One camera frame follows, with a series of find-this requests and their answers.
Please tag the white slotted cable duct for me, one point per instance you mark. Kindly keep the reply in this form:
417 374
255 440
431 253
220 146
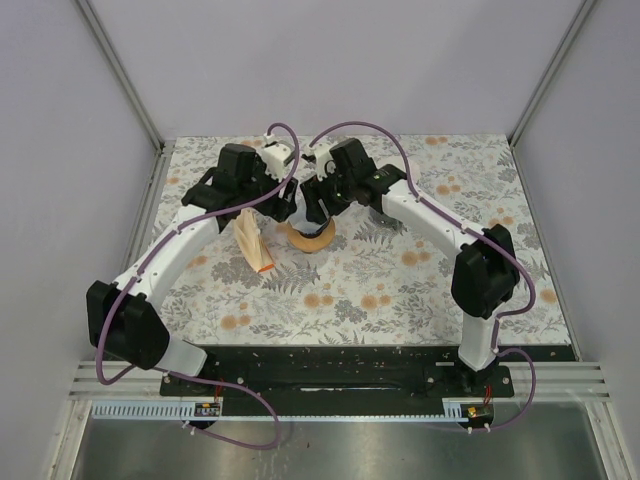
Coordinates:
156 410

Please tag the right aluminium frame post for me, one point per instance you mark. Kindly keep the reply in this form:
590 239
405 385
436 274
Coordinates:
552 69

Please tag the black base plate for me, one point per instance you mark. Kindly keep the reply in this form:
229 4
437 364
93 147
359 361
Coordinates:
304 381

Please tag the floral table mat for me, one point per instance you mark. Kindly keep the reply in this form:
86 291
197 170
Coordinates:
373 285

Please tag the left aluminium frame post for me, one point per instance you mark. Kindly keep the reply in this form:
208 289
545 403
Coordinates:
99 33

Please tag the aluminium front rail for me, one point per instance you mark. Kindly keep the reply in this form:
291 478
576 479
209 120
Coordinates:
555 382

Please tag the aluminium frame post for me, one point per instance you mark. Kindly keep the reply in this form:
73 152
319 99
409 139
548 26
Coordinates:
99 33
552 69

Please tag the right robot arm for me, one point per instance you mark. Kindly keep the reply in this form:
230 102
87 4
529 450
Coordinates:
484 274

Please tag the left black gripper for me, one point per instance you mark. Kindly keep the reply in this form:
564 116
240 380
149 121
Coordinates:
280 208

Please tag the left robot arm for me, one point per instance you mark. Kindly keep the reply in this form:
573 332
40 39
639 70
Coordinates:
124 315

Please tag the coffee filter paper pack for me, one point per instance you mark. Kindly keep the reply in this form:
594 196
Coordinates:
248 238

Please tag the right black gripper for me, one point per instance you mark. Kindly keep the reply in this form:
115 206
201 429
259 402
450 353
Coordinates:
314 190

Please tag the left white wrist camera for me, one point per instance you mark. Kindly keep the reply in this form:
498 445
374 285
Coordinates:
276 155

